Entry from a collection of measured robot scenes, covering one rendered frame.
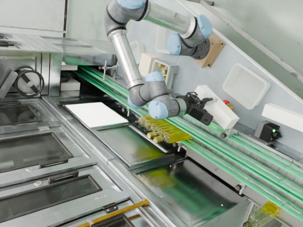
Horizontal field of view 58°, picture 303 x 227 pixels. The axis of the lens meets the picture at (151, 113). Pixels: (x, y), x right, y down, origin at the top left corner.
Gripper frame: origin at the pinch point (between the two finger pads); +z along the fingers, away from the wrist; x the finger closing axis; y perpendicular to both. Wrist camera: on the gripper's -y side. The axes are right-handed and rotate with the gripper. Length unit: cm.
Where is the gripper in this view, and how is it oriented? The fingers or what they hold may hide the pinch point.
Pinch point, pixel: (213, 106)
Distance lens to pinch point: 131.1
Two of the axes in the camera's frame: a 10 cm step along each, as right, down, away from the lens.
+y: -5.2, -6.8, 5.1
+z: 7.6, -1.0, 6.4
